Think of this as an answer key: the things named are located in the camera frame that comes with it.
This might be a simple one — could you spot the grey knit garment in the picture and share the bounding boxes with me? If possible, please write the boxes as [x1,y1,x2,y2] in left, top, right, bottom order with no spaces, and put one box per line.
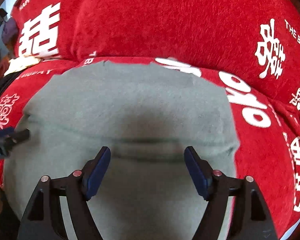
[4,62,239,239]

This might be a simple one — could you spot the grey clothes pile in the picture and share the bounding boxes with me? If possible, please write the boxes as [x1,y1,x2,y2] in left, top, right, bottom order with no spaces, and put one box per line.
[0,8,19,61]

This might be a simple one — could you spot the cream cloth at bedside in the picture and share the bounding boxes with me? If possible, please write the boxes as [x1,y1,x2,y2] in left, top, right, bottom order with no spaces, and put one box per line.
[4,56,42,76]

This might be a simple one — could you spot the red wedding blanket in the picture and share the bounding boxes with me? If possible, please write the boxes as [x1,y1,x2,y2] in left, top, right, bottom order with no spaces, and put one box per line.
[0,57,300,238]

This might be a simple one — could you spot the red rolled quilt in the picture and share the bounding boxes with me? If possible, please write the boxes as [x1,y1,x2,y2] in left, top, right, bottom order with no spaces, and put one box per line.
[12,0,300,112]

